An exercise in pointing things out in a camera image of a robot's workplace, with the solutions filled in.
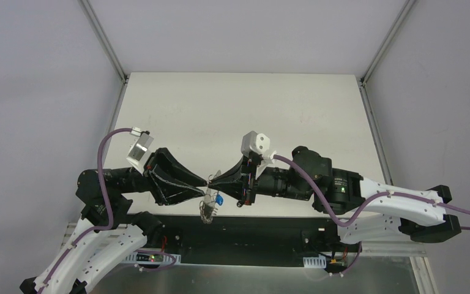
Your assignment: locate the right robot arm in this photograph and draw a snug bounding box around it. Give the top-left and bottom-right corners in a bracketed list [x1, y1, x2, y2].
[209, 146, 461, 251]

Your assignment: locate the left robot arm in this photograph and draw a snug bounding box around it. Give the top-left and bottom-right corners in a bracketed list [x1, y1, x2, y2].
[20, 148, 207, 293]

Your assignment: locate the left circuit board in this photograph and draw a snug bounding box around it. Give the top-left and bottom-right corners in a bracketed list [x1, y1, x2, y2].
[121, 252, 181, 266]

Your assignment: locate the circuit board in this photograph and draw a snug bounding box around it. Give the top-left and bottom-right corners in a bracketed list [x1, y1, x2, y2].
[121, 252, 181, 266]
[302, 255, 347, 272]

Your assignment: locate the right circuit board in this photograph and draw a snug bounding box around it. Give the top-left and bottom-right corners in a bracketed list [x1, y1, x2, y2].
[302, 255, 347, 272]

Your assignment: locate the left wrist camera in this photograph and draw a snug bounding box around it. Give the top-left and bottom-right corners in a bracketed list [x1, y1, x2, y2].
[126, 127, 154, 174]

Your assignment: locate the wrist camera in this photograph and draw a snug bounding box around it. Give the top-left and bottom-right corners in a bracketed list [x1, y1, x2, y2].
[241, 130, 277, 179]
[126, 127, 154, 174]

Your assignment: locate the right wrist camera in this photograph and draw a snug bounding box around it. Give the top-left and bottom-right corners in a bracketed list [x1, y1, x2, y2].
[241, 130, 277, 179]

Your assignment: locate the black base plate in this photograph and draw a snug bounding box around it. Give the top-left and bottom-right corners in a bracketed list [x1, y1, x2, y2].
[158, 215, 345, 267]

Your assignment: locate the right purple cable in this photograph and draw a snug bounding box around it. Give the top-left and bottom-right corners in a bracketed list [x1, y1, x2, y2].
[273, 154, 470, 281]

